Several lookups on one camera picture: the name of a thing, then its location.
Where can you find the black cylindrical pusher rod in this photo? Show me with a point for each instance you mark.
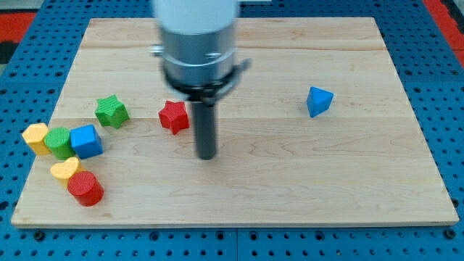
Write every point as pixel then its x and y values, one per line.
pixel 204 130

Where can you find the red star block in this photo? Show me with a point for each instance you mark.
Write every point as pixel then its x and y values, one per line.
pixel 174 116

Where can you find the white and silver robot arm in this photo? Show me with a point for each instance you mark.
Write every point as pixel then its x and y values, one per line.
pixel 198 51

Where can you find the green star block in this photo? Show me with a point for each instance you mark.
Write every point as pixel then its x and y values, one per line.
pixel 111 111

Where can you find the blue triangle block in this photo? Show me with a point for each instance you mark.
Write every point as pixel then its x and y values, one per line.
pixel 318 101

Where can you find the light wooden board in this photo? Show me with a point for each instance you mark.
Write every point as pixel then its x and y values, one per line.
pixel 362 163

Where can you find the blue cube block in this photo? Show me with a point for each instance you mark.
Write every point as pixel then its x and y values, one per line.
pixel 86 141

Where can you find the red cylinder block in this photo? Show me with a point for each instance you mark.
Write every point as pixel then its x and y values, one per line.
pixel 85 188

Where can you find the green cylinder block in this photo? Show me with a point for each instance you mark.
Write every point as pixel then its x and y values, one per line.
pixel 58 141

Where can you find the yellow heart block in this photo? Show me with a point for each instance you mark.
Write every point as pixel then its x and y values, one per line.
pixel 63 171

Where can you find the yellow hexagon block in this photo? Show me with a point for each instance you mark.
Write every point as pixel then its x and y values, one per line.
pixel 34 136

